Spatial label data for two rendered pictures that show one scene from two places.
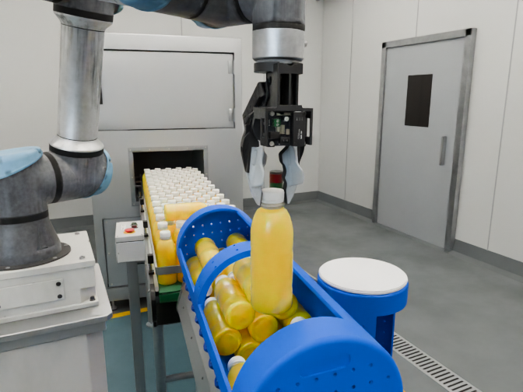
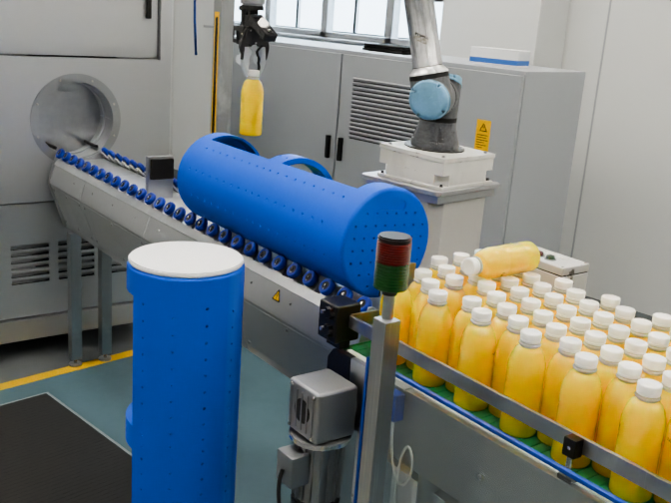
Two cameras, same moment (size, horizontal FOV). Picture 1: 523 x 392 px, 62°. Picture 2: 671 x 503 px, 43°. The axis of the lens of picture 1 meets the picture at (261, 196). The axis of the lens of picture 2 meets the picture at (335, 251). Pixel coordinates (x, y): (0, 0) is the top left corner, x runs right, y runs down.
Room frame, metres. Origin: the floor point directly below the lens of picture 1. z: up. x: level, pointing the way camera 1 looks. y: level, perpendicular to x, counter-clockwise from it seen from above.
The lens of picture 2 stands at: (3.29, -0.69, 1.64)
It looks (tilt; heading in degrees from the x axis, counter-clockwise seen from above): 16 degrees down; 159
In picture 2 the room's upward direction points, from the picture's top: 4 degrees clockwise
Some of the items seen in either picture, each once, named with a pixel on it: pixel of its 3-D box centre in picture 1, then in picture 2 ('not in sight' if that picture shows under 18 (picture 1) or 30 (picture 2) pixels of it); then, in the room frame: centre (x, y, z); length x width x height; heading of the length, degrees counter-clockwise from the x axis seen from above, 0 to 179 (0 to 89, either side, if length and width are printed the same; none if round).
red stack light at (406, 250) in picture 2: (275, 177); (393, 251); (1.94, -0.07, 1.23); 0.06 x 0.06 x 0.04
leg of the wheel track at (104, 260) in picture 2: not in sight; (105, 295); (-0.50, -0.36, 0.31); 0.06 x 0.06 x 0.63; 17
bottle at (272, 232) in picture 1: (272, 254); (252, 105); (0.67, -0.02, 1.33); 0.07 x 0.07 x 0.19
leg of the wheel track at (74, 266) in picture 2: not in sight; (74, 299); (-0.46, -0.49, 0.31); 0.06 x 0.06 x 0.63; 17
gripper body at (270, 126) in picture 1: (279, 106); (250, 25); (0.65, -0.03, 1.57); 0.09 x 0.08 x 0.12; 17
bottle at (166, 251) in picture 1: (166, 259); not in sight; (1.53, 0.36, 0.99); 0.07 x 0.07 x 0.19
